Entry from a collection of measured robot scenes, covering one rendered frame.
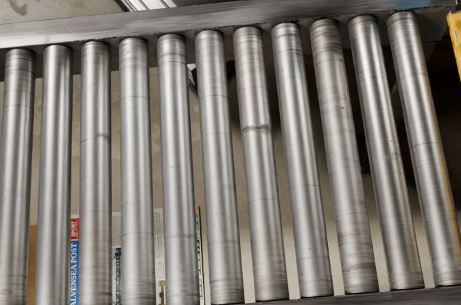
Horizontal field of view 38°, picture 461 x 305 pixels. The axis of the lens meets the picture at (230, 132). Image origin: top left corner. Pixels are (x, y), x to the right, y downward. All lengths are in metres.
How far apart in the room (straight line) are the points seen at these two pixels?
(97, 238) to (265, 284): 0.26
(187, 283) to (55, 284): 0.19
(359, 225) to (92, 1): 1.39
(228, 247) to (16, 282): 0.32
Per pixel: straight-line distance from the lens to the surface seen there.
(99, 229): 1.02
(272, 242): 0.98
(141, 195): 1.02
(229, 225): 0.99
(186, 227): 1.00
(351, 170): 1.02
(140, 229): 1.01
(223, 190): 1.01
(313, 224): 0.99
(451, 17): 1.14
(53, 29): 1.18
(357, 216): 1.00
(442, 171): 1.05
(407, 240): 1.00
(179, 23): 1.13
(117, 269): 1.83
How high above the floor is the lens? 1.76
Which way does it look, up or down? 68 degrees down
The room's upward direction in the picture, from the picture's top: 10 degrees counter-clockwise
